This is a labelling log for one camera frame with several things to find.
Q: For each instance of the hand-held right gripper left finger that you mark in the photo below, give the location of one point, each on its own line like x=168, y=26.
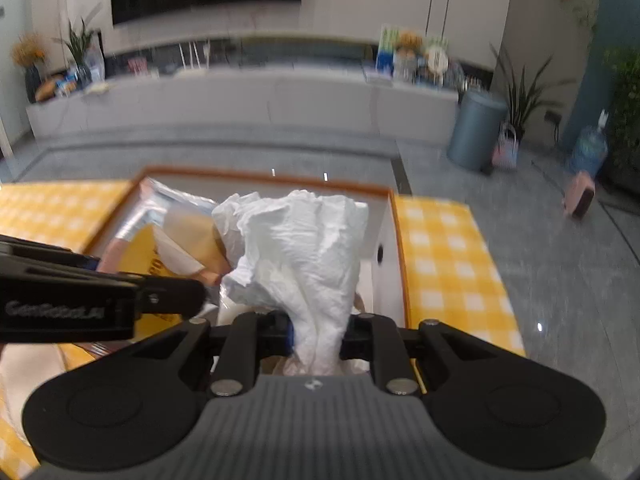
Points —
x=275, y=332

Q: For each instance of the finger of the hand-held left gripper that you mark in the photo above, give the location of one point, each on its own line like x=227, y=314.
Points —
x=170, y=296
x=50, y=259

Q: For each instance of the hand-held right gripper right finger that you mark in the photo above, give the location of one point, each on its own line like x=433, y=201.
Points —
x=357, y=340

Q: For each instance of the yellow cloth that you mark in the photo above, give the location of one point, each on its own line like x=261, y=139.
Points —
x=142, y=260

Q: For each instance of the orange cardboard box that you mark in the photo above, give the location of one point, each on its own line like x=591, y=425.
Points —
x=390, y=280

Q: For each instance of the white tissue paper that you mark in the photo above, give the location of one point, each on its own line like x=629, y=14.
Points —
x=300, y=260

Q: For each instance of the yellow checkered mat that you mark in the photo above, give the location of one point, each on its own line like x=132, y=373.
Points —
x=450, y=270

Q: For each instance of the yellow flowers in dark vase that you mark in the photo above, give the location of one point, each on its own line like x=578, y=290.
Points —
x=32, y=82

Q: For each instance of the white marble television console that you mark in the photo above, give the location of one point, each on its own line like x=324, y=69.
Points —
x=250, y=105

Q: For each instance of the green plant in glass vase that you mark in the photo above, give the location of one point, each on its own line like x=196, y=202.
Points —
x=80, y=45

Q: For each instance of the pastel woven basket bag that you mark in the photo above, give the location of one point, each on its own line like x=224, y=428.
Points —
x=505, y=152

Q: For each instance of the grey round trash can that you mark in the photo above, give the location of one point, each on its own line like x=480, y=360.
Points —
x=475, y=130

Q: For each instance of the pink space heater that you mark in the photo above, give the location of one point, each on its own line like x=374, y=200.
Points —
x=580, y=195

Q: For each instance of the white round decoration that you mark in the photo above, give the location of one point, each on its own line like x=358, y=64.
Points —
x=436, y=60

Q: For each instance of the tall snake plant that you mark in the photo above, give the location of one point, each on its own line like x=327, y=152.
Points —
x=522, y=95

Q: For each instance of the green picture card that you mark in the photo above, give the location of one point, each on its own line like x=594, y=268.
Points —
x=385, y=45

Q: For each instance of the blue water jug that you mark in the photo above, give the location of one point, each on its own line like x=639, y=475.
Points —
x=590, y=150

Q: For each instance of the brown teddy bear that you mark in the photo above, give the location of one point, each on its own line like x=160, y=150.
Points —
x=410, y=42

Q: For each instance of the leafy green potted plant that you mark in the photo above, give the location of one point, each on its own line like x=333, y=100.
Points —
x=625, y=100

